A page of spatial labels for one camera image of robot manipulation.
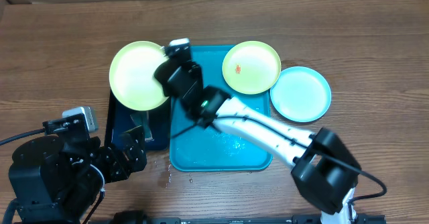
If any light blue plate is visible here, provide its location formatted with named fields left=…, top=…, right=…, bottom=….
left=270, top=66, right=332, bottom=123

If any yellow-green plate bottom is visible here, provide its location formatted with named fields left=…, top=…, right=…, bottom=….
left=109, top=41, right=168, bottom=111

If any yellow-green plate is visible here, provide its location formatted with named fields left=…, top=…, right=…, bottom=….
left=222, top=41, right=282, bottom=95
left=109, top=41, right=168, bottom=111

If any black rectangular tray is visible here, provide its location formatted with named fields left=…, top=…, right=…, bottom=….
left=105, top=91, right=171, bottom=151

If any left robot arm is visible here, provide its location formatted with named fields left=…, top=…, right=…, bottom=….
left=2, top=114, right=147, bottom=223

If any dark green sponge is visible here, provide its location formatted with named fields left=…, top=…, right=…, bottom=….
left=130, top=111, right=154, bottom=142

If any teal plastic tray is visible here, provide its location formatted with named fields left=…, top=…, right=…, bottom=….
left=170, top=45, right=273, bottom=172

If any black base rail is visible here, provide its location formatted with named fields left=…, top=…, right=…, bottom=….
left=88, top=211, right=387, bottom=224

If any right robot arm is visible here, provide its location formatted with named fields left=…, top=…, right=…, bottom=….
left=154, top=43, right=361, bottom=223

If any yellow-green plate top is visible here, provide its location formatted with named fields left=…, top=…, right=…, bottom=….
left=222, top=41, right=282, bottom=95

